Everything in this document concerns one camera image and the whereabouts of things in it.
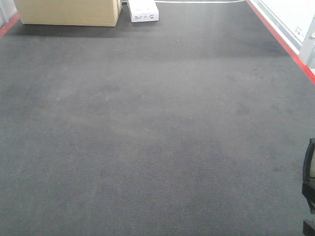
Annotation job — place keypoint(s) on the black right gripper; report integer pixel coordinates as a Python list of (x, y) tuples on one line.
[(308, 190)]

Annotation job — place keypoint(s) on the dark grey conveyor belt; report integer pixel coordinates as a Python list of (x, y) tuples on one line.
[(195, 125)]

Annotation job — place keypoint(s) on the white long carton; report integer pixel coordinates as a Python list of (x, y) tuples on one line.
[(143, 11)]

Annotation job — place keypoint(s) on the large cardboard box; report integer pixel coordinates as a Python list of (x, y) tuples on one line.
[(94, 13)]

